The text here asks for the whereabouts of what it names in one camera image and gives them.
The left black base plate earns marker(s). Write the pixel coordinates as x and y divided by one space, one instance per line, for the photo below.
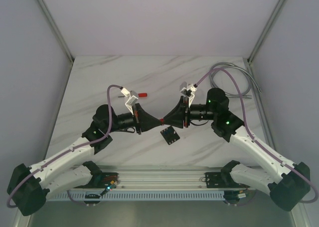
100 181

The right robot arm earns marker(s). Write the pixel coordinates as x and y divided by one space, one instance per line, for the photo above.
283 180

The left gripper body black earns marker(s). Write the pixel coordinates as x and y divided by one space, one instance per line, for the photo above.
137 118

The black fuse box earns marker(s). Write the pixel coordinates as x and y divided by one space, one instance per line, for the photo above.
170 135

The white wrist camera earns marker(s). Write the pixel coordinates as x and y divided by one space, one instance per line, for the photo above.
188 90
131 97

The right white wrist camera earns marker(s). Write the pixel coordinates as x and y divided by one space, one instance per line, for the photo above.
188 90

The aluminium front rail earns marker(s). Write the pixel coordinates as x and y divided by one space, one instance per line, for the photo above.
129 179

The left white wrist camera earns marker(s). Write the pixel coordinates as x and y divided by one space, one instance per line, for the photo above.
131 97

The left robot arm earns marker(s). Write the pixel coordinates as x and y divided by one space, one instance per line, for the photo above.
30 187

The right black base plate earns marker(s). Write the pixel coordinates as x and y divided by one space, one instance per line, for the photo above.
221 180

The red handled screwdriver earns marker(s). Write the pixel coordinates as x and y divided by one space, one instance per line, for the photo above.
141 95

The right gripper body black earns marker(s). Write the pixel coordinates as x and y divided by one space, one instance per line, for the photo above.
195 112

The slotted cable duct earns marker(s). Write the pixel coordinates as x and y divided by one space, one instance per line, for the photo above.
201 195

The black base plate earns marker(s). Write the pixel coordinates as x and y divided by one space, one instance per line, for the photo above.
221 180
100 181

